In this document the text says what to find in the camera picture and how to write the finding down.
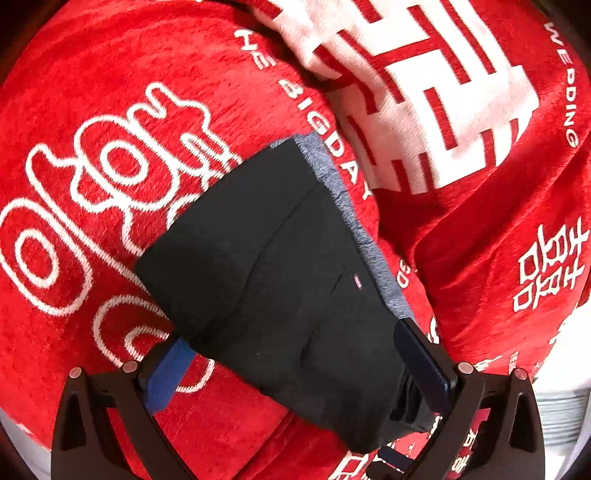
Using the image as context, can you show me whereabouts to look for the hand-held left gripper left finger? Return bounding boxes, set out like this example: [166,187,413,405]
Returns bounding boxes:
[52,335,195,480]

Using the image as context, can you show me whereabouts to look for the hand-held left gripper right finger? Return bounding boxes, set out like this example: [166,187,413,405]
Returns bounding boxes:
[393,318,546,480]

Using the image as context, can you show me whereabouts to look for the blue-grey floral cloth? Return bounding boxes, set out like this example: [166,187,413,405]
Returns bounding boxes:
[270,131,419,328]

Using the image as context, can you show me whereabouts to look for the black pants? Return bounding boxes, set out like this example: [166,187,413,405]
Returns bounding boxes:
[134,138,439,455]

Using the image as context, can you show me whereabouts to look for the red quilt with white print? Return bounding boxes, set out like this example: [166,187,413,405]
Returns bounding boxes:
[249,0,591,374]

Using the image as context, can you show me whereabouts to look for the white ribbed bin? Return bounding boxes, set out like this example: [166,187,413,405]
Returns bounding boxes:
[531,385,591,448]

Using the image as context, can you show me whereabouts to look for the red printed blanket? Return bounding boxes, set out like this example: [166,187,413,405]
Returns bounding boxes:
[0,0,591,480]

